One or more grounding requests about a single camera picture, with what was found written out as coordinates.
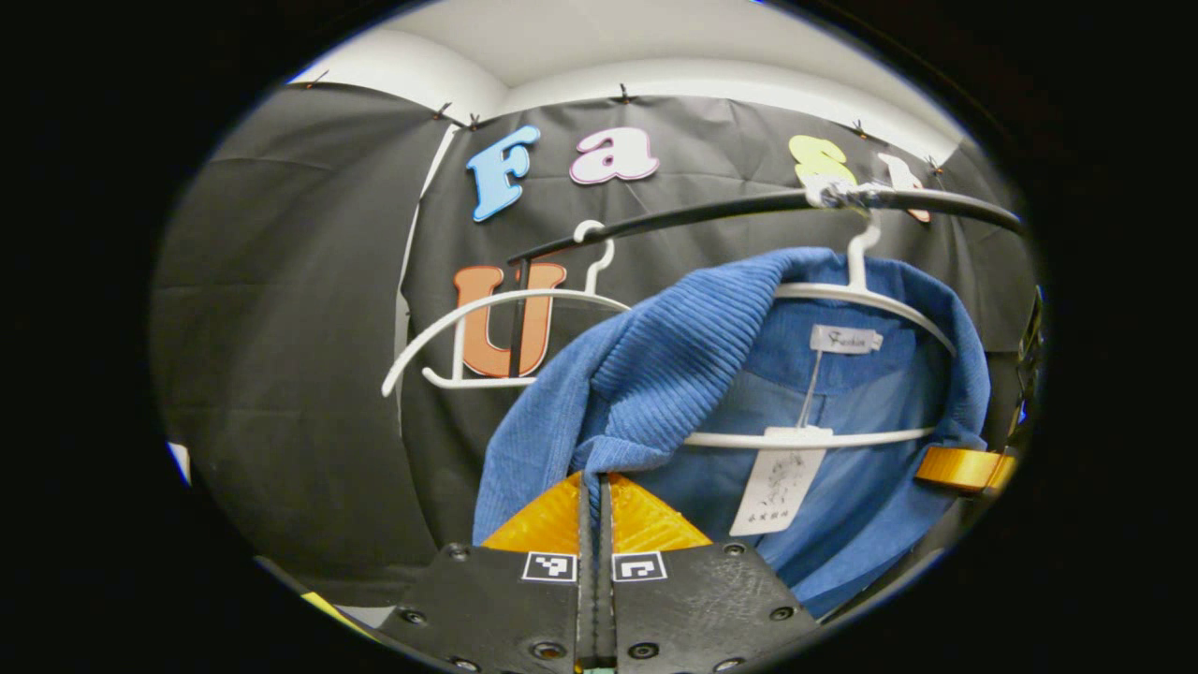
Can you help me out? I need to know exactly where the black backdrop cloth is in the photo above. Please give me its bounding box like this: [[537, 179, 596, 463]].
[[150, 80, 1040, 609]]

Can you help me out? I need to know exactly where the white clothes hanger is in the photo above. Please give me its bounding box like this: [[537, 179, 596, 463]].
[[683, 173, 957, 450], [381, 220, 633, 398]]

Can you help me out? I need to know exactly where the black clothes rack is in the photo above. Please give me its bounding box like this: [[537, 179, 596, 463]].
[[505, 185, 1023, 380]]

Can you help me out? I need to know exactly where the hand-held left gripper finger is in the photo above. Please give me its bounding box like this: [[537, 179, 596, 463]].
[[374, 471, 597, 674], [599, 473, 823, 674]]

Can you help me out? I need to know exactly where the blue corduroy jacket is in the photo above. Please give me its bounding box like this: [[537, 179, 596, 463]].
[[471, 246, 993, 621]]

